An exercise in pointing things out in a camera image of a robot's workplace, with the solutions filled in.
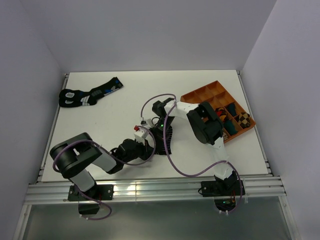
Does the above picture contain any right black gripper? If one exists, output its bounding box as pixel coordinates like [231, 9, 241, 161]
[148, 116, 175, 152]

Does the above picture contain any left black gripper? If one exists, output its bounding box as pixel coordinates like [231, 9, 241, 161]
[122, 137, 157, 164]

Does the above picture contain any black white striped sock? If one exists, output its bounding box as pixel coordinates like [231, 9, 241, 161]
[155, 126, 173, 155]

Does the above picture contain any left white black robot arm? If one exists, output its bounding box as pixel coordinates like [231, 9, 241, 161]
[49, 132, 155, 200]

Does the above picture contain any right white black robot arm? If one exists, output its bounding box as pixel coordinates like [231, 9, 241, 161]
[151, 97, 245, 196]

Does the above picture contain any brown argyle rolled sock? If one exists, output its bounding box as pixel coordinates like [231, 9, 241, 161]
[237, 112, 251, 129]
[223, 132, 228, 141]

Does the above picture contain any dark teal rolled sock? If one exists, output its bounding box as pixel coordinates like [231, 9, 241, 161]
[225, 102, 237, 117]

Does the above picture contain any orange compartment tray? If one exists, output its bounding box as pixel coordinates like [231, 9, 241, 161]
[180, 81, 256, 143]

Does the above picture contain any black blue sport sock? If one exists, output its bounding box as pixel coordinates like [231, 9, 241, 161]
[58, 77, 124, 108]

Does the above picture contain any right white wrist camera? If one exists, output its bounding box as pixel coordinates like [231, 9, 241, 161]
[140, 118, 154, 129]

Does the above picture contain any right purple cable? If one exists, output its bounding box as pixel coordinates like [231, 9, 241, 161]
[140, 93, 245, 215]

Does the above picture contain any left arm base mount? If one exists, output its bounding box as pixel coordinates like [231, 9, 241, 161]
[67, 184, 114, 202]

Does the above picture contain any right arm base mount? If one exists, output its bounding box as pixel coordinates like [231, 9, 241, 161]
[198, 181, 246, 197]

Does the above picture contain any aluminium frame rail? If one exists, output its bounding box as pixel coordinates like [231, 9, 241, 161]
[14, 70, 301, 240]

